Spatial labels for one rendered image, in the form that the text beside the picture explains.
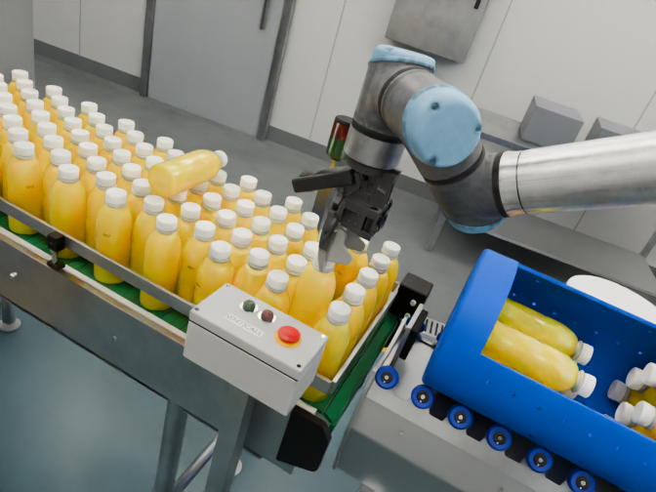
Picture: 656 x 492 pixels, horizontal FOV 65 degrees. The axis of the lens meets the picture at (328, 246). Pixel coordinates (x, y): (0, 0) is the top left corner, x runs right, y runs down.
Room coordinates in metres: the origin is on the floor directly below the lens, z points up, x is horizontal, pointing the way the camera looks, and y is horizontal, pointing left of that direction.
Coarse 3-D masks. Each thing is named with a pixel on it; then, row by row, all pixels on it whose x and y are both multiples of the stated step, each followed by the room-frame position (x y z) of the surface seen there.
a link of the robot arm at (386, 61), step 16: (384, 48) 0.74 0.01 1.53; (400, 48) 0.80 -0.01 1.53; (368, 64) 0.77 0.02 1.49; (384, 64) 0.73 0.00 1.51; (400, 64) 0.73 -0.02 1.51; (416, 64) 0.73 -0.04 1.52; (432, 64) 0.75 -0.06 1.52; (368, 80) 0.75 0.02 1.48; (384, 80) 0.71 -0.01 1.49; (368, 96) 0.74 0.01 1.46; (368, 112) 0.73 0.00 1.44; (368, 128) 0.73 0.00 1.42; (384, 128) 0.73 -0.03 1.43
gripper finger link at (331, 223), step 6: (330, 210) 0.74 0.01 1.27; (336, 210) 0.75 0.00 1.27; (330, 216) 0.73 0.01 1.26; (330, 222) 0.73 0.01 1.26; (336, 222) 0.74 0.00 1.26; (324, 228) 0.73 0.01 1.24; (330, 228) 0.73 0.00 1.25; (324, 234) 0.73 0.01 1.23; (330, 234) 0.73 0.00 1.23; (324, 240) 0.73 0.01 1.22; (318, 246) 0.74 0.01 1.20; (324, 246) 0.73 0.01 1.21
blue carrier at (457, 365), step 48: (480, 288) 0.75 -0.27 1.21; (528, 288) 0.92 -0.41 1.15; (480, 336) 0.70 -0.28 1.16; (624, 336) 0.86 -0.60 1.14; (432, 384) 0.71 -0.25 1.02; (480, 384) 0.67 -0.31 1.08; (528, 384) 0.66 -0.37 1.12; (528, 432) 0.66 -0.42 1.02; (576, 432) 0.63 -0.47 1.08; (624, 432) 0.61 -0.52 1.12; (624, 480) 0.61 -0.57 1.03
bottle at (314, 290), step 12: (312, 264) 0.77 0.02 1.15; (300, 276) 0.77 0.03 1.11; (312, 276) 0.75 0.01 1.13; (324, 276) 0.76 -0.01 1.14; (300, 288) 0.75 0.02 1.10; (312, 288) 0.74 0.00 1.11; (324, 288) 0.75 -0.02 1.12; (300, 300) 0.75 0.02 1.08; (312, 300) 0.74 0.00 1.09; (324, 300) 0.75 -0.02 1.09; (300, 312) 0.74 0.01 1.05; (312, 312) 0.74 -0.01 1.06; (324, 312) 0.76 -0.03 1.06; (312, 324) 0.74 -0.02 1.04
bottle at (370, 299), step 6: (354, 282) 0.86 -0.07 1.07; (360, 282) 0.85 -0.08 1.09; (366, 288) 0.85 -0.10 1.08; (372, 288) 0.86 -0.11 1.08; (366, 294) 0.84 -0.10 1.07; (372, 294) 0.85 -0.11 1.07; (366, 300) 0.84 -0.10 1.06; (372, 300) 0.84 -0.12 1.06; (366, 306) 0.83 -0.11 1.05; (372, 306) 0.84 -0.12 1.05; (366, 312) 0.84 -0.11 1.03; (372, 312) 0.85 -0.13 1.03; (366, 318) 0.84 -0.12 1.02; (366, 324) 0.84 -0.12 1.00; (360, 330) 0.84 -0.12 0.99; (360, 336) 0.84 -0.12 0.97
